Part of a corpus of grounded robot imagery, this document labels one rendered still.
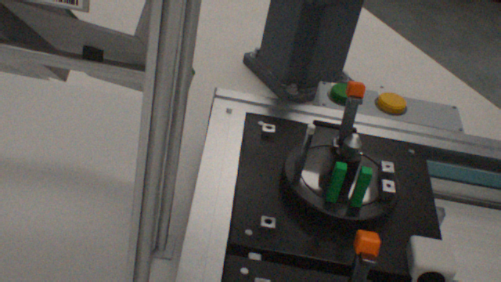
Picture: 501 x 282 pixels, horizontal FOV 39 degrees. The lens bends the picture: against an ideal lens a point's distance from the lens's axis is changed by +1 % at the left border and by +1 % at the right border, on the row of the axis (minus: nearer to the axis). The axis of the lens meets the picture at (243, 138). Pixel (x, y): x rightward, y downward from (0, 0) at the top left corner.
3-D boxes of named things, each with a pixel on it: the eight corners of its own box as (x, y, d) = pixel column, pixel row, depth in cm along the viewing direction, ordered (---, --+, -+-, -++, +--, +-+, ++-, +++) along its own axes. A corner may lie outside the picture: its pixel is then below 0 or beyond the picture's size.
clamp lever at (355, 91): (333, 138, 87) (347, 79, 84) (349, 141, 87) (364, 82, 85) (337, 147, 83) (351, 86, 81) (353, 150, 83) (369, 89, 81)
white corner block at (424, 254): (399, 258, 79) (411, 232, 77) (439, 265, 79) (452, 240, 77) (404, 290, 75) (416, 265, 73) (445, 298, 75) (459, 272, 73)
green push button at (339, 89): (328, 91, 103) (331, 80, 102) (355, 96, 103) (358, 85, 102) (328, 106, 100) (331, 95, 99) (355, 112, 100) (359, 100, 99)
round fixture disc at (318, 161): (282, 142, 89) (286, 129, 88) (390, 162, 89) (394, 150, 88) (277, 218, 78) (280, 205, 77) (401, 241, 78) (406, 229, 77)
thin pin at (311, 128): (291, 181, 80) (308, 122, 75) (298, 182, 80) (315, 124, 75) (291, 186, 79) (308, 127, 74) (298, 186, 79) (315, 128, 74)
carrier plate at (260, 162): (244, 124, 94) (247, 111, 93) (419, 157, 95) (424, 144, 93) (225, 255, 75) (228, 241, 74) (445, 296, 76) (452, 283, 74)
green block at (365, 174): (349, 198, 79) (361, 165, 76) (359, 200, 79) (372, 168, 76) (350, 206, 78) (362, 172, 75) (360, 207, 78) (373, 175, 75)
